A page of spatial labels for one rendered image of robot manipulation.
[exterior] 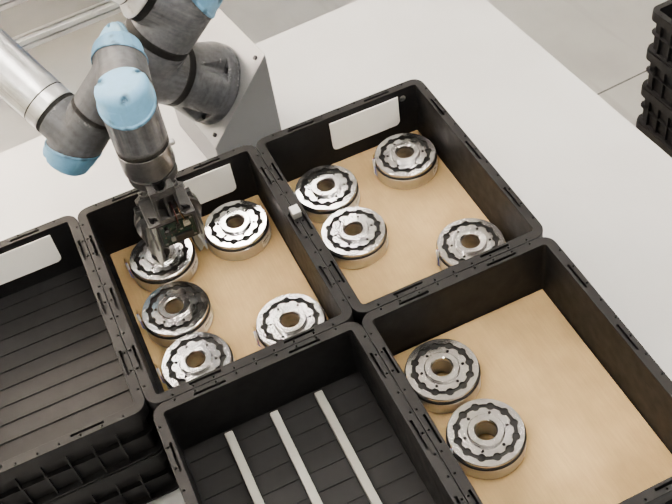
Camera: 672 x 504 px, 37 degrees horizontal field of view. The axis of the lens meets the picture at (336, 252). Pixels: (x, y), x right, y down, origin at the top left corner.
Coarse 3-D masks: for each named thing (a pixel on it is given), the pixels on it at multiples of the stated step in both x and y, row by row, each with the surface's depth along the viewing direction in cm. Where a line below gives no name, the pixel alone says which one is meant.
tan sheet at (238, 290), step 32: (128, 256) 160; (256, 256) 157; (288, 256) 156; (128, 288) 156; (224, 288) 153; (256, 288) 152; (288, 288) 152; (224, 320) 149; (256, 320) 148; (160, 352) 147
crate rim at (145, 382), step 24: (192, 168) 157; (264, 168) 155; (288, 216) 148; (96, 264) 146; (336, 288) 138; (120, 312) 140; (312, 336) 133; (240, 360) 132; (144, 384) 131; (192, 384) 130
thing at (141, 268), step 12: (132, 252) 156; (144, 252) 156; (180, 252) 155; (192, 252) 155; (132, 264) 154; (144, 264) 154; (168, 264) 154; (180, 264) 154; (144, 276) 152; (156, 276) 152; (168, 276) 152
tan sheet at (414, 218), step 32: (352, 160) 168; (384, 192) 162; (416, 192) 161; (448, 192) 161; (320, 224) 159; (416, 224) 157; (448, 224) 156; (384, 256) 154; (416, 256) 153; (352, 288) 150; (384, 288) 149
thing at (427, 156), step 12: (384, 144) 165; (420, 144) 164; (432, 144) 164; (384, 156) 164; (420, 156) 162; (432, 156) 162; (384, 168) 161; (396, 168) 161; (408, 168) 161; (420, 168) 161
